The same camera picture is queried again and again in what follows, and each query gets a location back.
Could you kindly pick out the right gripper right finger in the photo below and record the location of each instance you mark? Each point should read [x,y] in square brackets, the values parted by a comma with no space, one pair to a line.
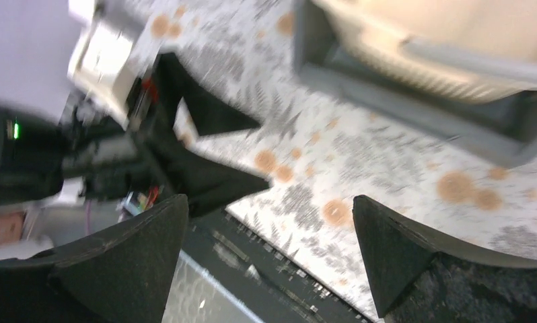
[419,274]

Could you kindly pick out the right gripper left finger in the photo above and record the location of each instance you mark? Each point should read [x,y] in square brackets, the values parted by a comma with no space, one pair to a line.
[120,274]

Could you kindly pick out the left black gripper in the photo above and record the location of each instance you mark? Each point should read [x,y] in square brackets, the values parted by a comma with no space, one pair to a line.
[121,128]

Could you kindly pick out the floral patterned table mat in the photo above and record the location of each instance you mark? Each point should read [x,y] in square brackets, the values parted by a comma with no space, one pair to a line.
[320,152]

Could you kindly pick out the grey plastic tray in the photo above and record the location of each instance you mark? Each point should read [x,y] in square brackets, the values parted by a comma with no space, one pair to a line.
[503,132]

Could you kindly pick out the cream perforated plastic basket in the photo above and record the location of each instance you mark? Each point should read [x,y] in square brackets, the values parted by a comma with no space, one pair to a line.
[471,51]

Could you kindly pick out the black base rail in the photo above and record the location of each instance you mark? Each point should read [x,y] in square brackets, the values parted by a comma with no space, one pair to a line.
[261,277]

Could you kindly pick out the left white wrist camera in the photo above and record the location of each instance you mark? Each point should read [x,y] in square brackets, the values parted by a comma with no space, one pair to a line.
[99,64]

